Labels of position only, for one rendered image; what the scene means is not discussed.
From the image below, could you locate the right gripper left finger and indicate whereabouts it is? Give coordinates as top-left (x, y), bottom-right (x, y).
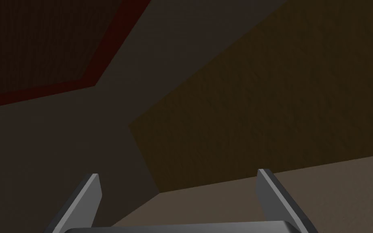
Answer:
top-left (44, 173), bottom-right (103, 233)

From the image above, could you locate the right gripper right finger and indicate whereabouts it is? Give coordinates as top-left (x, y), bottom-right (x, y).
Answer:
top-left (256, 168), bottom-right (319, 233)

